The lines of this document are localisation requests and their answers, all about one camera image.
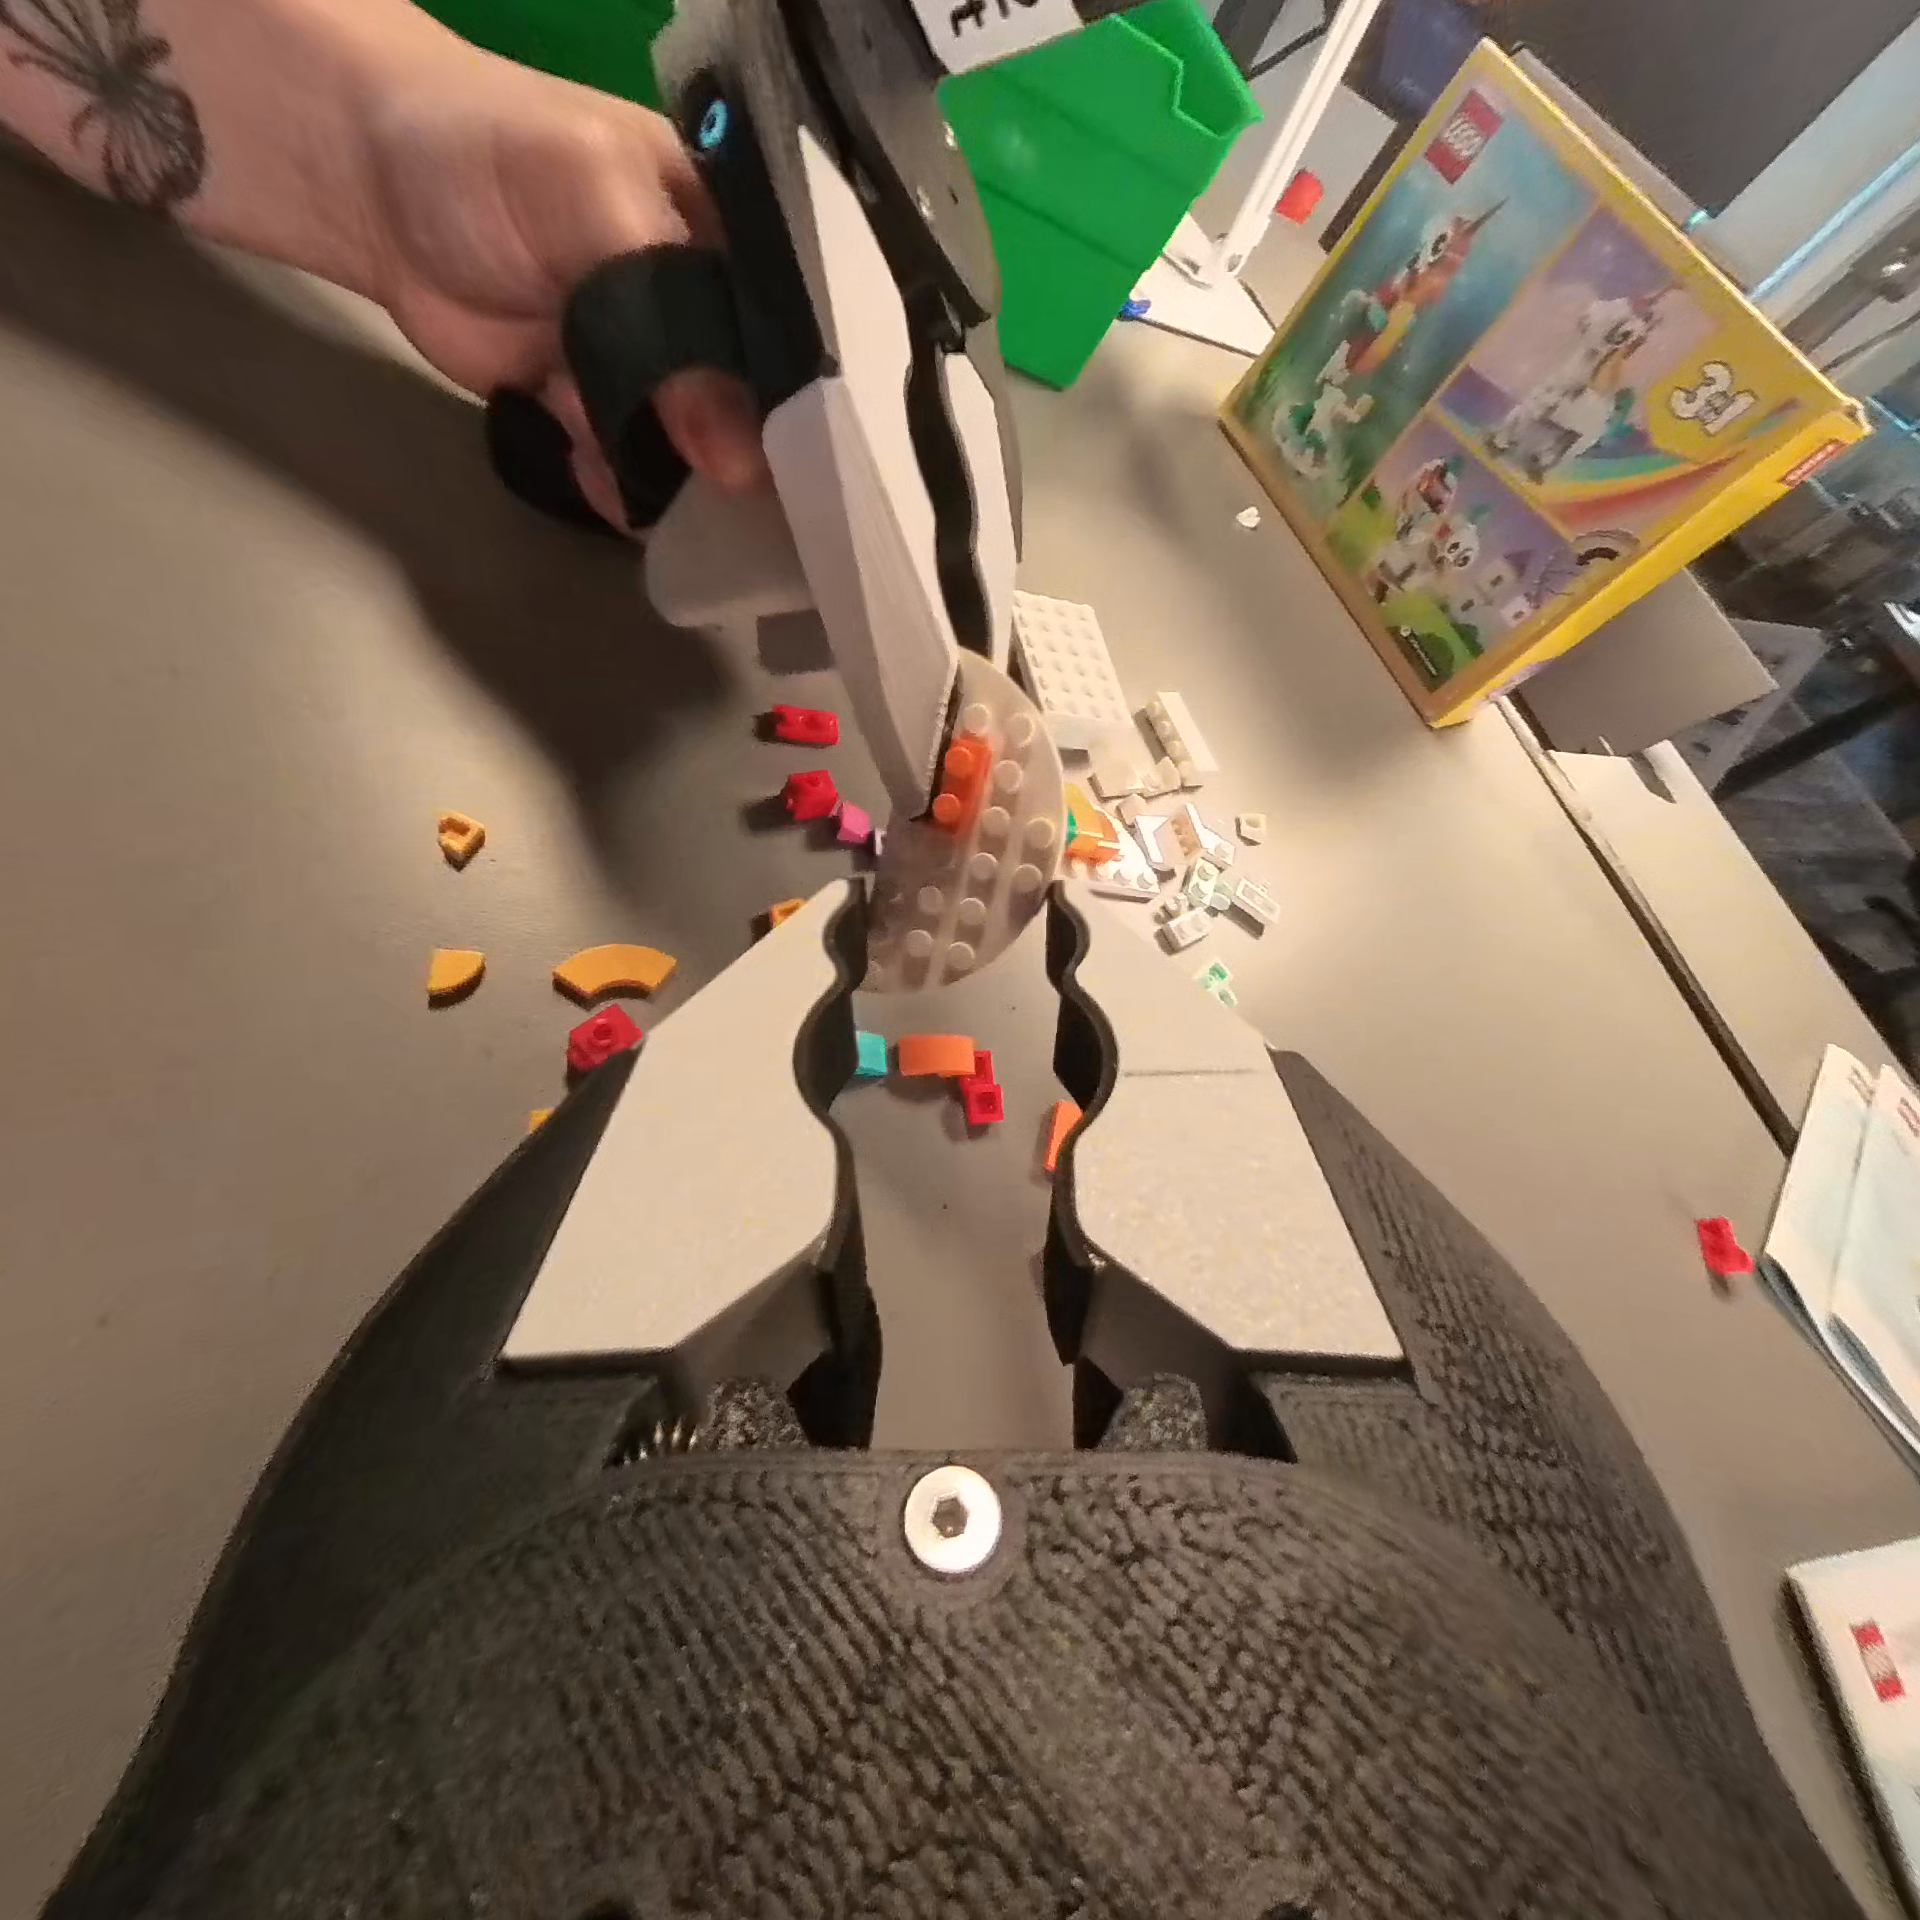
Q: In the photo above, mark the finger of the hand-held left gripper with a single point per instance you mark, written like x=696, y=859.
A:
x=990, y=493
x=864, y=568

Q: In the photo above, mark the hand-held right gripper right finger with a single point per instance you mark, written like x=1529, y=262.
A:
x=1230, y=1228

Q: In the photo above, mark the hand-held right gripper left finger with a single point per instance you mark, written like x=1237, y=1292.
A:
x=674, y=1198

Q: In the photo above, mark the large white lego brick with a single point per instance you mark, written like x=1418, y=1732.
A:
x=1074, y=661

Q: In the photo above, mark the orange square lego plate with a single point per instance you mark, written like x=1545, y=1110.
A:
x=1059, y=1133

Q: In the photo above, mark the orange curved lego slope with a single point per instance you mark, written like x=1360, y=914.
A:
x=940, y=1055

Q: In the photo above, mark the rainbow lego plate assembly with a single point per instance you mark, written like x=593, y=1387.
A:
x=1090, y=847
x=961, y=898

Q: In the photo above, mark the dark red lego plate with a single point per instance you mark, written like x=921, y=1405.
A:
x=794, y=726

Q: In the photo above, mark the bright red lego brick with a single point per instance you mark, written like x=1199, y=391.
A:
x=602, y=1039

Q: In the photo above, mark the dark red lego brick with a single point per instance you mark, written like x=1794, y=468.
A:
x=812, y=794

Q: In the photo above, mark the orange arc lego piece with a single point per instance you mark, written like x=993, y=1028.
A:
x=611, y=970

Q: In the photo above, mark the pinkish red lego plate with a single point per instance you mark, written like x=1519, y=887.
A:
x=987, y=1108

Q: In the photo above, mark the long white lego brick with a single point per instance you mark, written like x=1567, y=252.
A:
x=1177, y=736

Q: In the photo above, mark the small red lego piece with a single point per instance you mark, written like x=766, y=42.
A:
x=1723, y=1246

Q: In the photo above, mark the yellow lego set box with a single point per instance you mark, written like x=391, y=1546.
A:
x=1500, y=375

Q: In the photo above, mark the lego instruction booklet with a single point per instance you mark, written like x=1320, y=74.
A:
x=1893, y=1292
x=1870, y=1679
x=1808, y=1186

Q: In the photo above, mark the person's left hand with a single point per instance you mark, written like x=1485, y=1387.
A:
x=493, y=210

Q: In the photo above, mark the green plastic bin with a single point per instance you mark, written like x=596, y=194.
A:
x=1078, y=194
x=524, y=38

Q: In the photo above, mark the orange smooth wedge piece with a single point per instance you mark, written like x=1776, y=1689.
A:
x=455, y=970

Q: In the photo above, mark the pile of small white pieces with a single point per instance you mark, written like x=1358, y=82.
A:
x=1188, y=869

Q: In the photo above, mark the small red object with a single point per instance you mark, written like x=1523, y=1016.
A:
x=1300, y=194

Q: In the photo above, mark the orange studded wedge piece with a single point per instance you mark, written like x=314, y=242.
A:
x=462, y=838

